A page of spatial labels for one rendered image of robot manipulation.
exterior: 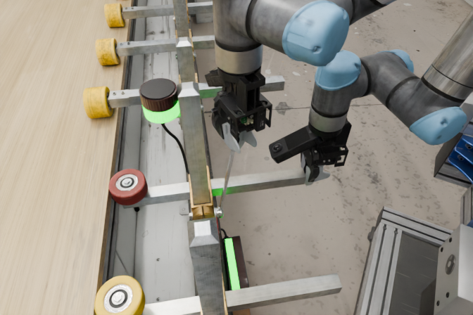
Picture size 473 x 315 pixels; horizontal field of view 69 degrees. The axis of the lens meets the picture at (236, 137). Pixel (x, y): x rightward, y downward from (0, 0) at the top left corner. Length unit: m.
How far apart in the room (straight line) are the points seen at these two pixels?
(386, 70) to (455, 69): 0.12
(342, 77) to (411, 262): 1.08
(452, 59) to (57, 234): 0.76
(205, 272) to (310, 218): 1.38
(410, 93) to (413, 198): 1.44
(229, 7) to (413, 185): 1.77
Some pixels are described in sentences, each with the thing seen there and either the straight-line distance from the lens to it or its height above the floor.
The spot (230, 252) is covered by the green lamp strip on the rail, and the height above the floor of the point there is 0.70.
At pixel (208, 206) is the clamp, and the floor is 0.87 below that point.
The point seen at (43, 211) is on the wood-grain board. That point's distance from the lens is 0.83.
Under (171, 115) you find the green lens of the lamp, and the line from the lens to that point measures 0.58.
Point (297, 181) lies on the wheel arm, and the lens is 0.86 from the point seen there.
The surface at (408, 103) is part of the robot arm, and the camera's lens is 0.66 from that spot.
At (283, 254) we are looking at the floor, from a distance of 1.70.
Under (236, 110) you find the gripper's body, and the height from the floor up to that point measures 1.14.
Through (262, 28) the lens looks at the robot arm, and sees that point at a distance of 0.46.
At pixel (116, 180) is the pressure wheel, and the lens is 0.81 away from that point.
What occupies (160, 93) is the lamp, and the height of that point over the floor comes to 1.18.
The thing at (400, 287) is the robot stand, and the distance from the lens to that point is 1.53.
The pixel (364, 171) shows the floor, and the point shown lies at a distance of 2.09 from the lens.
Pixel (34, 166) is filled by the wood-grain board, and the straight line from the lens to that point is 0.93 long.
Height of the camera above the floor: 1.52
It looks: 45 degrees down
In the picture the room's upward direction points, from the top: straight up
